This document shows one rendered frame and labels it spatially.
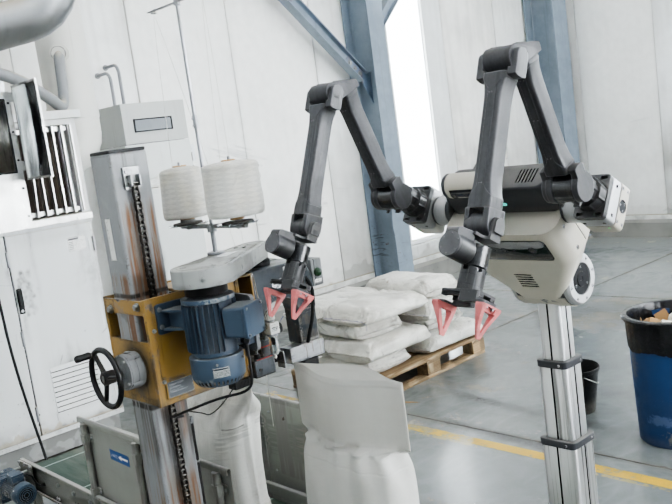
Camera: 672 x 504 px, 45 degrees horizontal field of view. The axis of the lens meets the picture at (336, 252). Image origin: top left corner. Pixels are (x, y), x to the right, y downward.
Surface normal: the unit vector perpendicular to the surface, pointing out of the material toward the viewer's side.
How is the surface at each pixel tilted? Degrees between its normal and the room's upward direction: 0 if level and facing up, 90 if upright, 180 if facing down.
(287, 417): 90
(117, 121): 90
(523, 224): 40
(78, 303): 90
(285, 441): 90
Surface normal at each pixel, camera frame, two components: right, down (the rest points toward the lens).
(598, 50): -0.72, 0.19
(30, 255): 0.68, 0.01
